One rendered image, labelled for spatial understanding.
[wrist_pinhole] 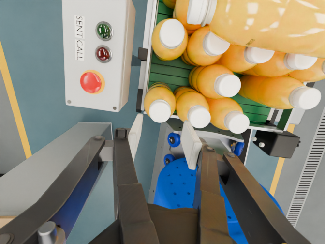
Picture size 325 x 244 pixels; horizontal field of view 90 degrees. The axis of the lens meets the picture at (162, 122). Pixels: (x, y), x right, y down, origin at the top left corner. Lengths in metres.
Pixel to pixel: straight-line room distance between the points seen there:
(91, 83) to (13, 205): 0.65
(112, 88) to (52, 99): 1.40
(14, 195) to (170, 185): 0.68
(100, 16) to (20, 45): 1.47
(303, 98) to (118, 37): 0.34
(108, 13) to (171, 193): 0.35
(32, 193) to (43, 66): 1.08
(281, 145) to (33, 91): 1.72
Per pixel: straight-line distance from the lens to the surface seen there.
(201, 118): 0.31
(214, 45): 0.30
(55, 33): 1.62
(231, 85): 0.31
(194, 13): 0.25
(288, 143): 0.57
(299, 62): 0.37
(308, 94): 0.39
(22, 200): 0.87
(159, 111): 0.29
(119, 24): 0.32
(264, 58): 0.33
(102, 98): 0.33
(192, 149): 0.16
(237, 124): 0.34
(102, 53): 0.31
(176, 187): 0.39
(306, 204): 2.63
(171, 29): 0.29
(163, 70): 0.50
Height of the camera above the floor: 1.40
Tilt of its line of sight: 71 degrees down
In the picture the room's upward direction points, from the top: 176 degrees clockwise
